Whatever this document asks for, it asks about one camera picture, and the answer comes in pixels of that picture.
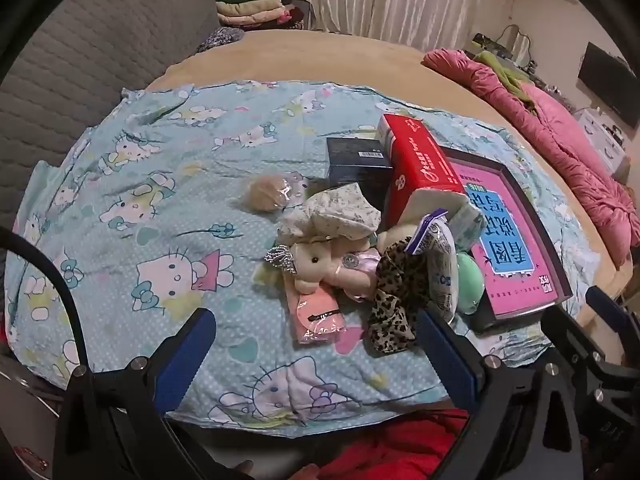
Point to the leopard print scrunchie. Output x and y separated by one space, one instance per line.
395 300

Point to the red clothing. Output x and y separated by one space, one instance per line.
390 450

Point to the pink framed book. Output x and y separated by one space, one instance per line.
485 321

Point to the dark floral cloth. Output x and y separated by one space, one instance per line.
220 39

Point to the pink packet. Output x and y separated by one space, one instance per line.
315 315

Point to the white pleated curtain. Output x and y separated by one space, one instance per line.
400 0

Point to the white blue packet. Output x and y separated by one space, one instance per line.
442 270

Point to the green sponge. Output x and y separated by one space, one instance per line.
470 280

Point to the beige bed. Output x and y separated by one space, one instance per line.
350 60

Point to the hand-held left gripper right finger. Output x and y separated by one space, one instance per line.
450 360

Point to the cream plush bunny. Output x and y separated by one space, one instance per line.
312 260

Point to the pink quilt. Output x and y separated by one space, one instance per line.
575 150

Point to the beige puff ball in plastic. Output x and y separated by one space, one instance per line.
265 192

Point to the black monitor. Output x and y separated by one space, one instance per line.
610 80

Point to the red tissue pack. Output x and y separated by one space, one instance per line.
420 160

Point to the black box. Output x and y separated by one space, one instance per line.
350 160

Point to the grey quilted headboard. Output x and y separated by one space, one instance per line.
100 60

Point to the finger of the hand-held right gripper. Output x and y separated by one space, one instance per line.
570 337
607 307

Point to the cartoon cat printed blanket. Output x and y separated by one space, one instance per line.
150 210

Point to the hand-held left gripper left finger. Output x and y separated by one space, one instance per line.
181 360

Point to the green cloth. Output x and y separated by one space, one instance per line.
505 75

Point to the white floral cloth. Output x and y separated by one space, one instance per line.
330 215

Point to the pile of folded clothes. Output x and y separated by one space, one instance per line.
250 7

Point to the silver crown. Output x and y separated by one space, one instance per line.
280 259

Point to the cluttered side table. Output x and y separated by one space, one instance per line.
495 45

